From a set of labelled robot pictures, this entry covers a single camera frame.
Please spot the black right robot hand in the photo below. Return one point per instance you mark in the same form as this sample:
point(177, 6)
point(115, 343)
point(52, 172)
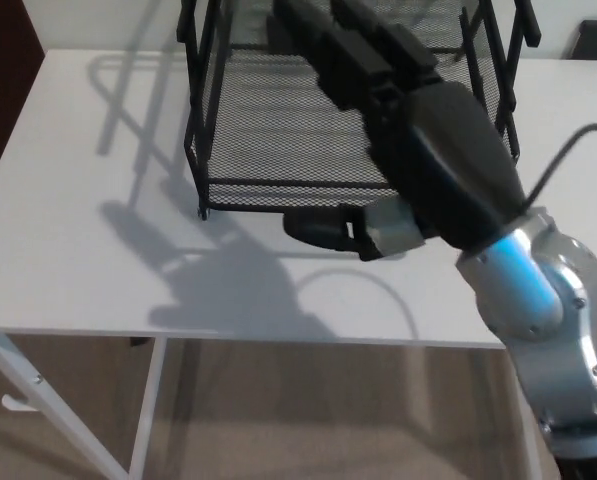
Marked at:
point(448, 165)

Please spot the white desk with metal legs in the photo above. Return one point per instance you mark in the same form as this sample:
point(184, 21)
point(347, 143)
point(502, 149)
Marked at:
point(78, 200)

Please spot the white desk side hook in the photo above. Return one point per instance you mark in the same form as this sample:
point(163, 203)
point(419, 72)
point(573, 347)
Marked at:
point(18, 403)

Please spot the dark brown wooden door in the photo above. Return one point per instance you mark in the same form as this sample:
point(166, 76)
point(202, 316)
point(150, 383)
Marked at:
point(3, 75)

